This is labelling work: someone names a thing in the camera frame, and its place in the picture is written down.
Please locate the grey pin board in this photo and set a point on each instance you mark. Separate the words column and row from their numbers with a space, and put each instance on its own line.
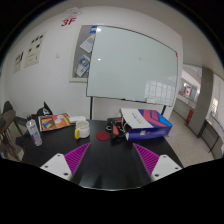
column 81, row 53

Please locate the white mug yellow handle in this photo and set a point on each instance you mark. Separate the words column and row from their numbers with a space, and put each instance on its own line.
column 82, row 129

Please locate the blue white red box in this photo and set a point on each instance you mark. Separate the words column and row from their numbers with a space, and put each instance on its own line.
column 145, row 124

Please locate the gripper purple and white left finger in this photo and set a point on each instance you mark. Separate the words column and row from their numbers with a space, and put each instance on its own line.
column 65, row 165

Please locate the black bag with skull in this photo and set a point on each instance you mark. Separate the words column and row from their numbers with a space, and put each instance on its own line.
column 44, row 111

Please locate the red round coaster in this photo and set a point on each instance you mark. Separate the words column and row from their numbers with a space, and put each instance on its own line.
column 102, row 135

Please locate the wooden chair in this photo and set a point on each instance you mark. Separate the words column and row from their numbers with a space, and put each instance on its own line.
column 7, row 118

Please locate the colourful book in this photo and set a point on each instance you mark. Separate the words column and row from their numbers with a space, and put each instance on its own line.
column 54, row 122

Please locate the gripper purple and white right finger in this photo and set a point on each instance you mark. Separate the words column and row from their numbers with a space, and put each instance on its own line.
column 157, row 166

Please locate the black red tool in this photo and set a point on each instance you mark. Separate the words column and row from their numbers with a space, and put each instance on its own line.
column 116, row 127

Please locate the large whiteboard on stand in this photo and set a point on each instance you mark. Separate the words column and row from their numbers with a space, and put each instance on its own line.
column 129, row 69

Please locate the white flat box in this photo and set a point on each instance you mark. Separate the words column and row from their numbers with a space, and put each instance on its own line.
column 76, row 118

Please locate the small white wall poster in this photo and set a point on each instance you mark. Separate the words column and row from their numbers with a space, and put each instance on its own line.
column 18, row 62

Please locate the clear plastic water bottle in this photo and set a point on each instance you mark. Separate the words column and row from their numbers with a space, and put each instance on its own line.
column 33, row 131

